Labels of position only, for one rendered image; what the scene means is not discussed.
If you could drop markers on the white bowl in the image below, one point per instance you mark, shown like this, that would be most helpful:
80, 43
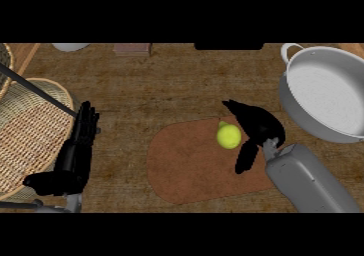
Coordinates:
70, 46

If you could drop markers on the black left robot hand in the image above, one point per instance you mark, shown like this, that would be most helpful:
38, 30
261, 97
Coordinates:
75, 151

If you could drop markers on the dark metal basket frame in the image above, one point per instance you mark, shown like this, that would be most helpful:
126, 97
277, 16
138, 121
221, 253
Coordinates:
35, 88

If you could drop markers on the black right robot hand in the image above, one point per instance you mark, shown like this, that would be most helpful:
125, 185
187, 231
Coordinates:
259, 125

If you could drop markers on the yellow-green pear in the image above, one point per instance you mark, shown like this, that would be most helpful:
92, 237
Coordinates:
228, 136

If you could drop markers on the grey metal pot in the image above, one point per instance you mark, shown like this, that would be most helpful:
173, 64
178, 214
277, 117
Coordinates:
327, 96

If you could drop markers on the pale wooden board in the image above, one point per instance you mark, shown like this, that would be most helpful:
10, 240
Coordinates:
358, 50

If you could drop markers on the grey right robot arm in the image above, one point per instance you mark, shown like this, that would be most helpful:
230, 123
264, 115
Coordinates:
308, 180

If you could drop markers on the small wicker basket tier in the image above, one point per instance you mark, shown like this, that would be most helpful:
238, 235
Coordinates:
1, 73

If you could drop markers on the pinkish brown block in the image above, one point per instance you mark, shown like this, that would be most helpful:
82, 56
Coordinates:
132, 49

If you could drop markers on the brown wooden cutting board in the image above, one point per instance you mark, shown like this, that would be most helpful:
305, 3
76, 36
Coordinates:
200, 166

